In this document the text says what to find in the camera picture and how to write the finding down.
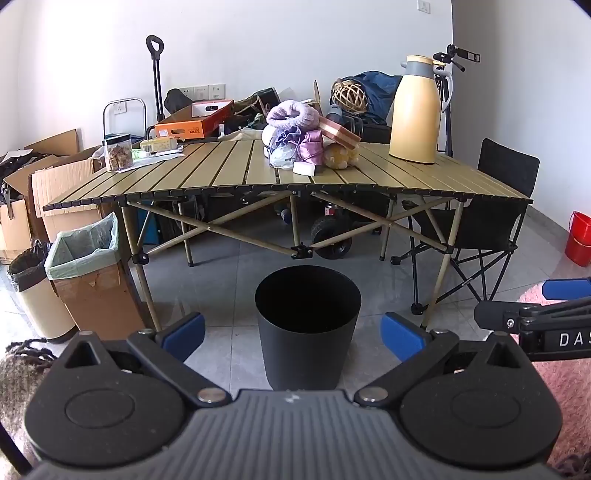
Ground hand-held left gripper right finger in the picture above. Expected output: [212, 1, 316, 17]
[353, 312, 539, 408]

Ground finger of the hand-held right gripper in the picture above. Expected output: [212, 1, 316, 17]
[542, 277, 591, 300]
[475, 299, 591, 331]

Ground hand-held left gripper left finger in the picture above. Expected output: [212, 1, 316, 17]
[48, 312, 232, 408]

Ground black round waste bin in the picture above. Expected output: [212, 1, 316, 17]
[255, 265, 362, 391]

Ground iridescent clear plastic wrap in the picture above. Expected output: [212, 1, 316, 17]
[269, 144, 296, 169]

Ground purple satin cloth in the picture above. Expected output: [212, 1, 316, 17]
[295, 130, 326, 164]

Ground red plastic bucket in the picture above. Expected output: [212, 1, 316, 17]
[564, 211, 591, 267]

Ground pink fluffy rug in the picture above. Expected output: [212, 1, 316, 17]
[510, 277, 591, 480]

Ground cardboard box with liner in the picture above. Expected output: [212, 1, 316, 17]
[45, 211, 149, 330]

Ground blue storage box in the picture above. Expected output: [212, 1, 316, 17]
[137, 200, 158, 245]

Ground black wagon wheel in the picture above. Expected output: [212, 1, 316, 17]
[310, 216, 356, 260]

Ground black folding chair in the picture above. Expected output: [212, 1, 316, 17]
[392, 137, 541, 315]

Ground green plastic bin liner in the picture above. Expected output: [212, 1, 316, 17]
[45, 211, 120, 281]

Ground beige waste bin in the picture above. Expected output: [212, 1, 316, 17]
[7, 240, 78, 344]

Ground olive slatted folding table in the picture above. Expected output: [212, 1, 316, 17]
[42, 137, 534, 332]

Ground brown knitted blanket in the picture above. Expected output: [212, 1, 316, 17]
[0, 339, 63, 467]

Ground black bin liner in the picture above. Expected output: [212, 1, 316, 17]
[7, 240, 54, 291]

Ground printed paper leaflet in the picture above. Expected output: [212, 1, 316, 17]
[95, 145, 186, 175]

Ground yellow plush toy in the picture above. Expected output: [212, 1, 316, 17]
[322, 143, 361, 171]

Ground clear jar with brown snacks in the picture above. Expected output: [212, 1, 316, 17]
[102, 133, 134, 173]

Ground beige medicine box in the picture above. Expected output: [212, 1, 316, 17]
[140, 137, 179, 153]

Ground open cardboard box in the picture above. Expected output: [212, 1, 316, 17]
[0, 129, 81, 266]
[30, 148, 109, 243]

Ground black backpack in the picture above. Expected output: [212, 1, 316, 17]
[358, 113, 393, 144]

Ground orange cardboard tray box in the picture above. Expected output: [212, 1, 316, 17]
[154, 100, 235, 139]

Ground beige folding wagon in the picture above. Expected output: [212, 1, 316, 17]
[217, 127, 269, 143]

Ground pink striped box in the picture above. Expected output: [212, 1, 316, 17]
[318, 116, 362, 151]

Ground yellow thermos jug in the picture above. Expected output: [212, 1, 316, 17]
[389, 55, 452, 164]

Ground black cloth bag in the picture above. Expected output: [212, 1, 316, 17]
[164, 89, 191, 114]

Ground dark blue fabric bag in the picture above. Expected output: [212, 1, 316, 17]
[353, 71, 403, 124]

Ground woven wicker ball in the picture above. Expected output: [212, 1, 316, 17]
[331, 78, 369, 114]

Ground lilac fuzzy plush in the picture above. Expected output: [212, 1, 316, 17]
[266, 99, 320, 132]

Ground silver metal tube frame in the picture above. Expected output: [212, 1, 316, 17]
[102, 98, 147, 139]

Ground black bag with straps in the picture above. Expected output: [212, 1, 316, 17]
[0, 154, 35, 206]

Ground black camera tripod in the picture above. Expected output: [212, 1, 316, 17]
[431, 44, 481, 158]

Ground black wagon pull handle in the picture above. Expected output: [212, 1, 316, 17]
[146, 35, 166, 126]

